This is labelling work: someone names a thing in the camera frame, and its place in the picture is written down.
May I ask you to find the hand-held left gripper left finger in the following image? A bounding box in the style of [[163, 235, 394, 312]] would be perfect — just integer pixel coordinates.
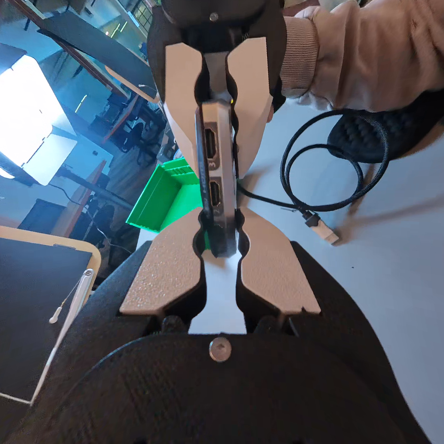
[[120, 208, 207, 317]]

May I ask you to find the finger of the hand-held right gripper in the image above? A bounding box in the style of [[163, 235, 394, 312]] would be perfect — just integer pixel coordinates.
[[165, 43, 209, 186], [227, 38, 274, 175]]

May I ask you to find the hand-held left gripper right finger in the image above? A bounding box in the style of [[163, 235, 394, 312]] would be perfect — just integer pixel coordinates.
[[236, 208, 321, 317]]

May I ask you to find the black braided hub cable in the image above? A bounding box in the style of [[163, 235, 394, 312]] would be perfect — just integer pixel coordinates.
[[236, 109, 390, 245]]

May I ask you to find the person's right forearm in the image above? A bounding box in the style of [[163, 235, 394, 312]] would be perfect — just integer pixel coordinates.
[[281, 0, 444, 114]]

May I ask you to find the black office chair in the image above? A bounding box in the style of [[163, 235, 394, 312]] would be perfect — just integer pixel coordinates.
[[110, 117, 165, 166]]

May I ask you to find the green plastic bin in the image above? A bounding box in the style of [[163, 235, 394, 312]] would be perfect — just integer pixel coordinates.
[[126, 158, 203, 234]]

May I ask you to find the bright white panel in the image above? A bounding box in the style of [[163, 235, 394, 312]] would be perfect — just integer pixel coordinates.
[[0, 54, 79, 187]]

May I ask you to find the thin white-tipped wire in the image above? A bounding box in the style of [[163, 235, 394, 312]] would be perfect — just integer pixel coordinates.
[[48, 269, 95, 325]]

